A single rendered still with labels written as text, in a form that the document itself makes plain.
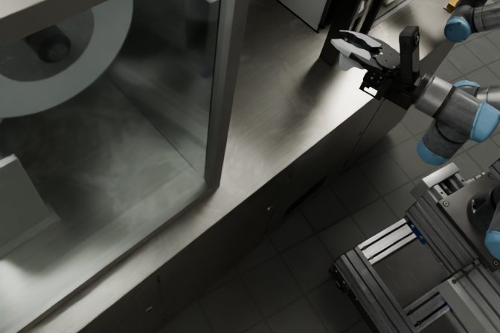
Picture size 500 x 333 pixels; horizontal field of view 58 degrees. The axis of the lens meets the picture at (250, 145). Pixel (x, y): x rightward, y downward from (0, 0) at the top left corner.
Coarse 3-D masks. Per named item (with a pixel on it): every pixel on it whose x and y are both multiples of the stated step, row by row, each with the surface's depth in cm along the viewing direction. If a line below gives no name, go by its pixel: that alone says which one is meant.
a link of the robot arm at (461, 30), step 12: (456, 12) 138; (468, 12) 134; (480, 12) 131; (492, 12) 129; (456, 24) 134; (468, 24) 134; (480, 24) 132; (492, 24) 130; (456, 36) 136; (468, 36) 137
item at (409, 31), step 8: (408, 32) 86; (416, 32) 87; (400, 40) 87; (408, 40) 86; (416, 40) 87; (400, 48) 88; (408, 48) 87; (416, 48) 89; (400, 56) 89; (408, 56) 88; (416, 56) 90; (400, 64) 90; (408, 64) 89; (416, 64) 91; (400, 72) 91; (408, 72) 90; (416, 72) 92; (408, 80) 91; (416, 80) 93
